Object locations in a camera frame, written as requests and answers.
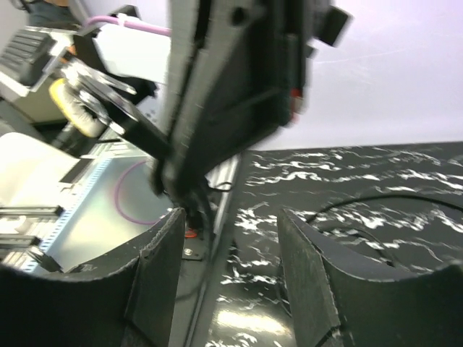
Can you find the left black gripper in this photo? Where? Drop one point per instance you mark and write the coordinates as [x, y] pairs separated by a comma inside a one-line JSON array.
[[236, 71]]

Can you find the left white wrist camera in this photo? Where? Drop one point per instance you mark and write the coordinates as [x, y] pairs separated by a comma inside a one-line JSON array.
[[125, 46]]

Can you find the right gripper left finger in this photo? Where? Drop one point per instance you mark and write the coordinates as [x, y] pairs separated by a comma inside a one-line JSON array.
[[127, 295]]

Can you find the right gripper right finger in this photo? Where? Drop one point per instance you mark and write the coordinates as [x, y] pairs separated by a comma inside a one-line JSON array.
[[337, 294]]

